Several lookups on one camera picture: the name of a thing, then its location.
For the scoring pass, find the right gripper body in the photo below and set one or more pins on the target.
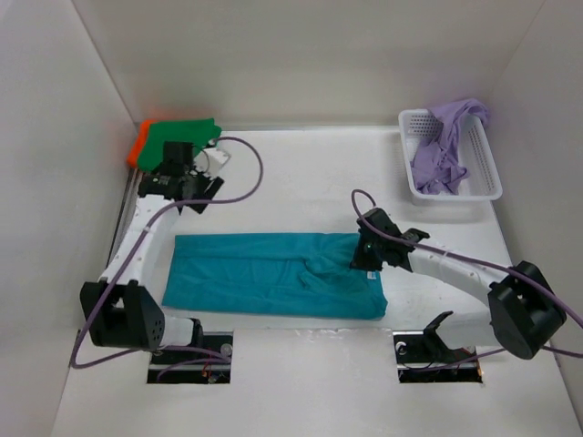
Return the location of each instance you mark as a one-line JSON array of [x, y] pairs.
[[364, 256]]

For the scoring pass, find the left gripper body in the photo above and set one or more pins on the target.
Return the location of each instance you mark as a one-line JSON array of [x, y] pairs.
[[200, 192]]

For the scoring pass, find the green t shirt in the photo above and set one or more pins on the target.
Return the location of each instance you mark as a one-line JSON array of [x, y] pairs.
[[199, 132]]

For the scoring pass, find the orange t shirt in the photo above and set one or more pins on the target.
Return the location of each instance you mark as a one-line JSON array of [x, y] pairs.
[[134, 152]]

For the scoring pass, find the teal t shirt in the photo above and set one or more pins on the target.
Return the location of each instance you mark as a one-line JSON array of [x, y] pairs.
[[279, 274]]

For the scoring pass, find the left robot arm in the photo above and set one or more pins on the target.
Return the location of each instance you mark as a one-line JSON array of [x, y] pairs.
[[119, 308]]

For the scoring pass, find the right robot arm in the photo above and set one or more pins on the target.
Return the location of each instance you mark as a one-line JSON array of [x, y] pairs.
[[519, 313]]

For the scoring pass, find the lilac t shirt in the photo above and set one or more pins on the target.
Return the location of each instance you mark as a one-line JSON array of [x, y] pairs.
[[435, 166]]

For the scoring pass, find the white laundry basket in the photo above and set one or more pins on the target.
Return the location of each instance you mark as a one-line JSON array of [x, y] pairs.
[[483, 183]]

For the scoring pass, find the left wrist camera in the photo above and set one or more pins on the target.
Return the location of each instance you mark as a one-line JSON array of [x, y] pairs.
[[210, 161]]

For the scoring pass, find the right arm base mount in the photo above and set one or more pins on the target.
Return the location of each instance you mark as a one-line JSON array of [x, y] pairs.
[[422, 357]]

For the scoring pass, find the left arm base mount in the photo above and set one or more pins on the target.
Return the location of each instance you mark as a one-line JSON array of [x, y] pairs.
[[189, 367]]

